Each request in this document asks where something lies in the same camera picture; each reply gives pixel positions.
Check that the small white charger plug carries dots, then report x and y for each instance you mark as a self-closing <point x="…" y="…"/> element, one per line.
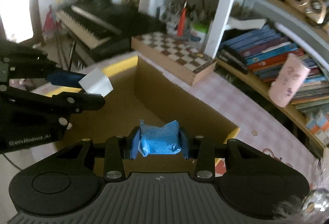
<point x="96" y="82"/>

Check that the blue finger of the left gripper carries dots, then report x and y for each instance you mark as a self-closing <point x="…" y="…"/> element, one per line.
<point x="65" y="79"/>

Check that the white bookshelf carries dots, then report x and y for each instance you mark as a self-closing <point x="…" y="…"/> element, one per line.
<point x="251" y="39"/>

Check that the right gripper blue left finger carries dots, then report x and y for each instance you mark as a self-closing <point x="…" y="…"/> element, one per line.
<point x="117" y="149"/>

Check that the black electronic keyboard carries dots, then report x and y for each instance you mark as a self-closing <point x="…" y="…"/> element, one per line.
<point x="105" y="29"/>

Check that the blue packet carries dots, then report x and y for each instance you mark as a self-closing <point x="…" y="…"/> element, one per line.
<point x="164" y="140"/>

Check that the green lid jar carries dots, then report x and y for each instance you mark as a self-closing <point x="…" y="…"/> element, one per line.
<point x="198" y="32"/>

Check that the red pen bottle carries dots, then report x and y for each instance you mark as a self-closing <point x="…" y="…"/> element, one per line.
<point x="181" y="23"/>

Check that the pink cylindrical cup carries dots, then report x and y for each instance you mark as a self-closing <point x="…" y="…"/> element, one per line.
<point x="290" y="78"/>

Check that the pink checked tablecloth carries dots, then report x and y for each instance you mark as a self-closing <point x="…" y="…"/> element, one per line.
<point x="257" y="127"/>

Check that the gold retro radio speaker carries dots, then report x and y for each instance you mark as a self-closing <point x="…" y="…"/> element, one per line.
<point x="313" y="9"/>

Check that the wooden chessboard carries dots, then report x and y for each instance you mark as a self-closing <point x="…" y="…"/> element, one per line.
<point x="176" y="56"/>

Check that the yellow cardboard box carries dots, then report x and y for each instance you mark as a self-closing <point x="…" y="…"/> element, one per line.
<point x="142" y="92"/>

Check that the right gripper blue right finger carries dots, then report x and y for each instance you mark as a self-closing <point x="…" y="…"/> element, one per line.
<point x="202" y="152"/>

